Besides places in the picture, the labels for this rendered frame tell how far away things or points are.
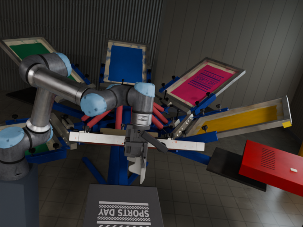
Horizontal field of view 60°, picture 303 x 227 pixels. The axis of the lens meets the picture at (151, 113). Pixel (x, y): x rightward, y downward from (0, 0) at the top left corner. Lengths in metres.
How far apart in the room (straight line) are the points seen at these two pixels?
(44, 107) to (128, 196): 0.78
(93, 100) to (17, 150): 0.65
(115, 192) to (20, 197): 0.57
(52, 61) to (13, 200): 0.73
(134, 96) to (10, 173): 0.79
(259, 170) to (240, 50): 3.69
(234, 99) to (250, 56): 0.93
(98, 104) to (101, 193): 0.97
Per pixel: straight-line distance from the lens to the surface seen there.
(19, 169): 1.46
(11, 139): 1.37
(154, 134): 1.75
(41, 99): 1.31
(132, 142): 0.93
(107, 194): 1.74
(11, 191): 1.49
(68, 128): 2.22
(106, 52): 3.41
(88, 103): 0.87
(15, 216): 1.60
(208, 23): 5.23
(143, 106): 0.91
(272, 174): 2.09
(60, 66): 1.21
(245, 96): 5.80
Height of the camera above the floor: 2.10
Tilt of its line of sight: 23 degrees down
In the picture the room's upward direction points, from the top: 9 degrees clockwise
